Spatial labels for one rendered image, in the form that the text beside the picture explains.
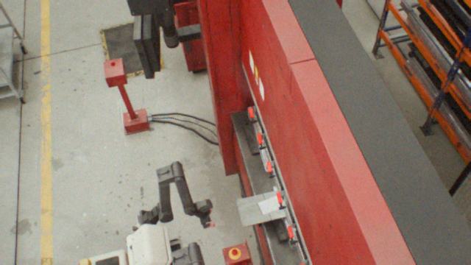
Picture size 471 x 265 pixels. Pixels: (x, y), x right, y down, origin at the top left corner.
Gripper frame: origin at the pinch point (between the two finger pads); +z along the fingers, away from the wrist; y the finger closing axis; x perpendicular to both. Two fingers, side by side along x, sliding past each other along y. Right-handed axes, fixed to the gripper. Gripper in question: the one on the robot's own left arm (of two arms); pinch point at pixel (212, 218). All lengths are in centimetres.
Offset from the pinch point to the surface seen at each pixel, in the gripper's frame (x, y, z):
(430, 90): -162, 92, 147
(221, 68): -42, 84, -19
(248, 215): -19.2, -4.0, 9.3
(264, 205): -29.3, -0.2, 14.2
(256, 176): -25.8, 27.3, 26.8
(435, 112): -155, 75, 154
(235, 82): -42, 84, -1
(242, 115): -30, 80, 29
